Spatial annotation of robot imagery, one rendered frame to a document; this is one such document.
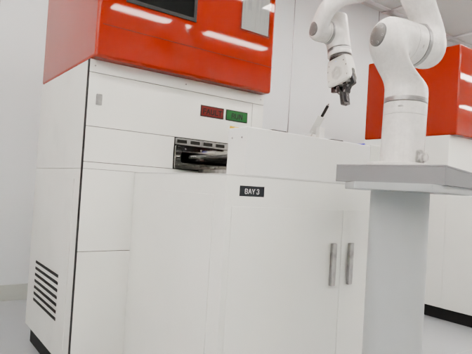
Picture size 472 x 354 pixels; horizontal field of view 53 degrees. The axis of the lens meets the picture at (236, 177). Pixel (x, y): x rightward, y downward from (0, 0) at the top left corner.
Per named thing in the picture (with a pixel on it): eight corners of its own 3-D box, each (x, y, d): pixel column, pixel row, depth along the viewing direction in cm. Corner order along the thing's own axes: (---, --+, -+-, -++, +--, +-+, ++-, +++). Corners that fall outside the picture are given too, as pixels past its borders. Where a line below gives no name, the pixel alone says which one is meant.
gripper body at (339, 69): (322, 59, 169) (324, 88, 167) (343, 47, 161) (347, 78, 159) (336, 63, 174) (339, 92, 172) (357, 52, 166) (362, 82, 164)
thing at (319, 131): (307, 147, 194) (309, 116, 194) (314, 149, 196) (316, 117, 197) (318, 147, 189) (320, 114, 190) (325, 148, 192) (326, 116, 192)
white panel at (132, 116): (80, 168, 171) (88, 59, 172) (256, 180, 219) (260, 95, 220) (83, 168, 169) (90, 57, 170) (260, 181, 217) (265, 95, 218)
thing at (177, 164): (172, 168, 191) (174, 145, 191) (257, 175, 217) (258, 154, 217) (174, 168, 190) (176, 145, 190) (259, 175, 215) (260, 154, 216)
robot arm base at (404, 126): (451, 172, 132) (455, 107, 133) (409, 164, 121) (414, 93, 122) (394, 172, 147) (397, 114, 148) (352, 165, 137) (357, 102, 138)
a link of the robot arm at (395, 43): (437, 105, 132) (442, 22, 134) (386, 93, 124) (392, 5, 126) (405, 111, 143) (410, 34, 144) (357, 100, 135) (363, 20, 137)
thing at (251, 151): (225, 174, 141) (228, 128, 142) (348, 184, 174) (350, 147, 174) (244, 175, 134) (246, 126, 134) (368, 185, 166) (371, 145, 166)
